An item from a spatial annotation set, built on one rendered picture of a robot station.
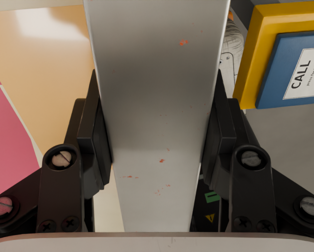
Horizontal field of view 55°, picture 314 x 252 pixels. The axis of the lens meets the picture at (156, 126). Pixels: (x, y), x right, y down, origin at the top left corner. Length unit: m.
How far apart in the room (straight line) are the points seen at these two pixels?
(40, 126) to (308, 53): 0.28
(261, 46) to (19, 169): 0.26
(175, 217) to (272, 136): 2.04
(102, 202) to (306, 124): 2.06
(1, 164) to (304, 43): 0.29
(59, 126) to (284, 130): 2.07
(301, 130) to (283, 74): 1.91
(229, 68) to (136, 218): 1.12
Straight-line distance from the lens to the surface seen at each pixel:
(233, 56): 1.23
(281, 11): 0.35
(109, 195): 0.22
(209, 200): 0.91
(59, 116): 0.16
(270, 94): 0.38
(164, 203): 0.16
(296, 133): 2.28
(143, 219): 0.17
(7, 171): 0.21
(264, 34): 0.35
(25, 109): 0.16
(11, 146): 0.19
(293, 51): 0.35
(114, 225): 0.26
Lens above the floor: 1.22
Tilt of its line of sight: 42 degrees down
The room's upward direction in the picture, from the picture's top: 168 degrees clockwise
